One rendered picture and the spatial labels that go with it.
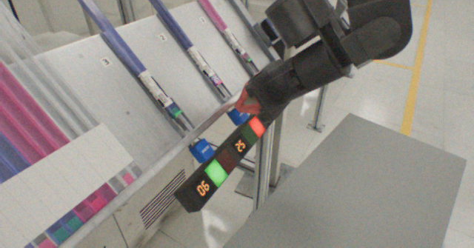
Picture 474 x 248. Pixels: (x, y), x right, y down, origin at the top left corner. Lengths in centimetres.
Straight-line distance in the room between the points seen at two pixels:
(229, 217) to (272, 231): 73
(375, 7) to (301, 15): 8
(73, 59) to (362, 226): 48
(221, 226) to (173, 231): 18
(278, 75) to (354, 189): 26
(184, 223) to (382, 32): 102
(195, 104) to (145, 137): 10
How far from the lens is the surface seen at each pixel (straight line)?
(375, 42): 33
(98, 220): 34
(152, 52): 46
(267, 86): 40
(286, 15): 35
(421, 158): 66
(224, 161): 47
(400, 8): 34
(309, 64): 36
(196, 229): 117
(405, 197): 57
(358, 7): 34
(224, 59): 54
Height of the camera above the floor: 99
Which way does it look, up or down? 36 degrees down
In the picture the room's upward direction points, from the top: straight up
